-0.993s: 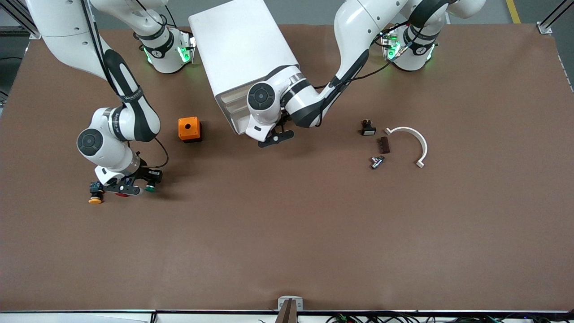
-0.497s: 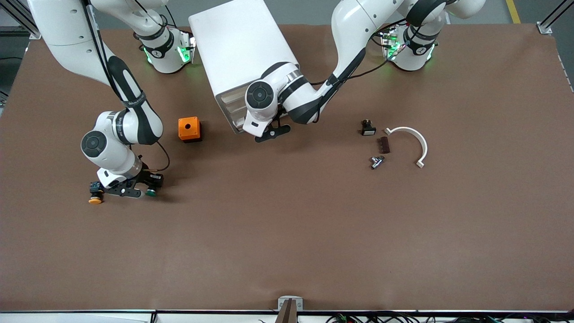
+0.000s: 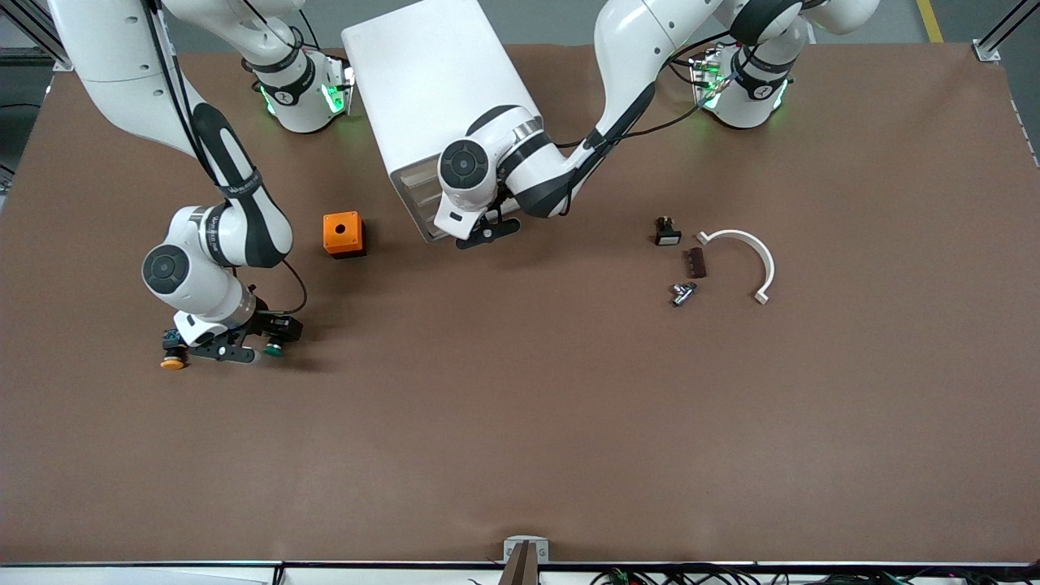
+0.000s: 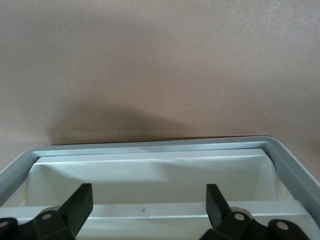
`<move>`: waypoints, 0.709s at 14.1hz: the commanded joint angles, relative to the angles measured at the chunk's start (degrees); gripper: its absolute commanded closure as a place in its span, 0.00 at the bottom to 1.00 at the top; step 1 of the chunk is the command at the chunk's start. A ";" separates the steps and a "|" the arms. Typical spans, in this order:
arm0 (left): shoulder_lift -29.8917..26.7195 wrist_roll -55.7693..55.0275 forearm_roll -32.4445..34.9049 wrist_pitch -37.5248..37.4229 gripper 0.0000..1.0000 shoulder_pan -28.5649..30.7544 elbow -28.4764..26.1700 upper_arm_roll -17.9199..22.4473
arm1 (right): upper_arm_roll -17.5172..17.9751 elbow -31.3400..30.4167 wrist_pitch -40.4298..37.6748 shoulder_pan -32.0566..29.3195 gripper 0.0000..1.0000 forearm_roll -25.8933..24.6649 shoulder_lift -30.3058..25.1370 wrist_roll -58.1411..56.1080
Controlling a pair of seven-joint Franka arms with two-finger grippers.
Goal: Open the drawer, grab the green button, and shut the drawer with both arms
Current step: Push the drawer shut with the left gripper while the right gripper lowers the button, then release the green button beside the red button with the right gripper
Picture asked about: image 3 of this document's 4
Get green push button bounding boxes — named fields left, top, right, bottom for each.
left=262, top=321, right=295, bottom=358

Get yellow push button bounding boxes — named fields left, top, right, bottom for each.
left=159, top=328, right=192, bottom=371

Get orange button box black base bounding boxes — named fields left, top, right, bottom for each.
left=323, top=211, right=367, bottom=259

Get white drawer cabinet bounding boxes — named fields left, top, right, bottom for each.
left=341, top=0, right=545, bottom=245

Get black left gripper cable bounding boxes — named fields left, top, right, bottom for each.
left=557, top=49, right=732, bottom=151

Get white curved half ring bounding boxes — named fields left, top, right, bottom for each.
left=696, top=229, right=776, bottom=306

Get grey metal bracket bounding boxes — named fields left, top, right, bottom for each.
left=503, top=535, right=550, bottom=564

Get aluminium frame profile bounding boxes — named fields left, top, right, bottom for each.
left=0, top=0, right=76, bottom=72
left=973, top=0, right=1040, bottom=63

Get tangled black cables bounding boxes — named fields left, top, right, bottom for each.
left=467, top=565, right=1040, bottom=585

